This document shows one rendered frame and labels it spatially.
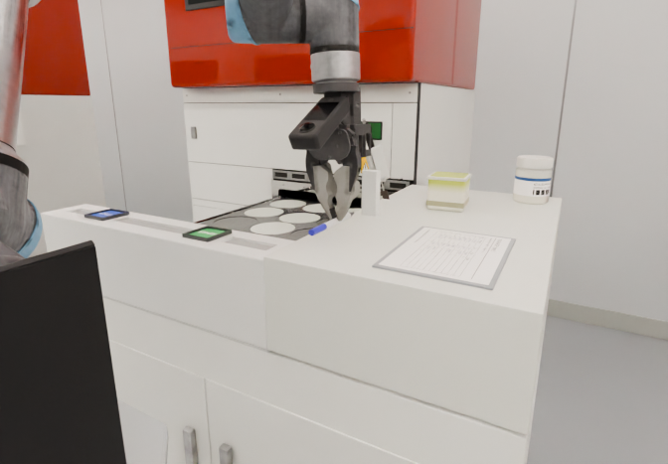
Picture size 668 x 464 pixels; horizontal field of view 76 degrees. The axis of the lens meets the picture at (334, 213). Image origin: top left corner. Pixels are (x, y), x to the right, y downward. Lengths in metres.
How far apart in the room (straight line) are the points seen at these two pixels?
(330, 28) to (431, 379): 0.49
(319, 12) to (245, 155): 0.82
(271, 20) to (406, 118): 0.57
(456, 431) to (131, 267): 0.57
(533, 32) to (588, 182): 0.82
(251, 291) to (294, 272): 0.09
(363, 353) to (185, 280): 0.31
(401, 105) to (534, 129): 1.50
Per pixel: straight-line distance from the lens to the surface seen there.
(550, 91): 2.56
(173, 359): 0.83
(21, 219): 0.63
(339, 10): 0.67
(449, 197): 0.86
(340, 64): 0.66
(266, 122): 1.35
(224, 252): 0.65
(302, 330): 0.61
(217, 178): 1.51
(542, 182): 0.98
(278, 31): 0.66
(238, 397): 0.75
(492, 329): 0.50
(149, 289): 0.81
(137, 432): 0.57
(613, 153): 2.57
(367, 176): 0.80
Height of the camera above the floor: 1.17
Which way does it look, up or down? 14 degrees down
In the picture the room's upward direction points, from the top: straight up
